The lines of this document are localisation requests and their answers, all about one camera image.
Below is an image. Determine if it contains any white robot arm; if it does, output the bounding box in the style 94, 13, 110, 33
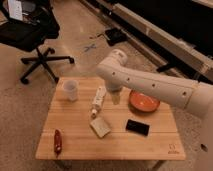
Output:
96, 49, 213, 171

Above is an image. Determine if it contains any white tube bottle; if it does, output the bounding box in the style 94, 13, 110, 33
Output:
91, 86, 106, 118

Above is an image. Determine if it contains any orange bowl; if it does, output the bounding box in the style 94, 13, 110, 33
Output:
129, 90, 160, 112

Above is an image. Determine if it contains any white rectangular box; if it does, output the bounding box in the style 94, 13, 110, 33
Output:
90, 117, 111, 138

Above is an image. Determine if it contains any black smartphone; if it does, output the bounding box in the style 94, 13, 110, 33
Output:
126, 120, 150, 136

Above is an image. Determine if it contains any wooden table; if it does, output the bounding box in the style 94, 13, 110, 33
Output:
36, 77, 186, 161

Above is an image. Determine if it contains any white plastic cup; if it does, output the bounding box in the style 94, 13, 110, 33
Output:
62, 80, 78, 101

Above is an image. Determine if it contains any black object on floor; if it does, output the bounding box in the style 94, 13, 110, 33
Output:
105, 28, 127, 46

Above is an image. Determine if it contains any red pocket knife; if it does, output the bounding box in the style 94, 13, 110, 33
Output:
54, 129, 62, 156

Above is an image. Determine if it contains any black office chair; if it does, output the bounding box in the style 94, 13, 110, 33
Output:
0, 0, 75, 84

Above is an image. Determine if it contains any white paper on chair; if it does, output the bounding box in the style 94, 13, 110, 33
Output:
8, 0, 23, 21

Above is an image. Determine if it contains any long white baseboard rail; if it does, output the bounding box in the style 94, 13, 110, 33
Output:
79, 0, 213, 83

